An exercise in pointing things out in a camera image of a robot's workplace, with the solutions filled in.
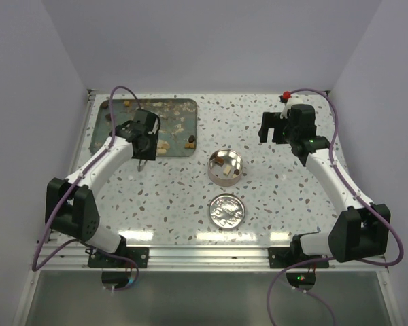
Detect aluminium mounting rail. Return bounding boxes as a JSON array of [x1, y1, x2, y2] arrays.
[[30, 237, 388, 272]]

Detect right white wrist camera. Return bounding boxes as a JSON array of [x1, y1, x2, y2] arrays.
[[279, 91, 303, 119]]

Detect white chocolate pieces cluster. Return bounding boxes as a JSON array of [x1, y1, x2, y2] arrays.
[[156, 139, 171, 156]]

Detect round silver tin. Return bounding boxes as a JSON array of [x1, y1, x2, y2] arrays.
[[207, 149, 244, 187]]

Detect green floral metal tray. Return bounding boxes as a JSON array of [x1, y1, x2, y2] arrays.
[[89, 98, 199, 159]]

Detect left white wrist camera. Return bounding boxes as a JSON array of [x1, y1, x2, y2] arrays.
[[151, 118, 160, 134]]

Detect embossed silver tin lid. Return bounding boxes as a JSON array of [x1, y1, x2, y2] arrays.
[[208, 193, 246, 230]]

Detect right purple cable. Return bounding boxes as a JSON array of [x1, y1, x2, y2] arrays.
[[265, 88, 405, 326]]

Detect metal tweezers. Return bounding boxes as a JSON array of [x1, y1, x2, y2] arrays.
[[137, 160, 147, 172]]

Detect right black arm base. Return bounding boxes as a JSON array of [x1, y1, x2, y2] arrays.
[[267, 247, 321, 269]]

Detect white chocolate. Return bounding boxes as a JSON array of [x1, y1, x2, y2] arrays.
[[223, 165, 232, 176]]

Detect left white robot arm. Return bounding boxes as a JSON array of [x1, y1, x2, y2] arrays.
[[46, 109, 160, 267]]

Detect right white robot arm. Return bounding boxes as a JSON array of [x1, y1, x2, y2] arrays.
[[258, 104, 391, 267]]

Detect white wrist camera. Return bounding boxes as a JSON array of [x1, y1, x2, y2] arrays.
[[279, 91, 303, 119], [151, 118, 160, 134]]

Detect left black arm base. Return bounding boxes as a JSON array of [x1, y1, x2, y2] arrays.
[[85, 247, 150, 268]]

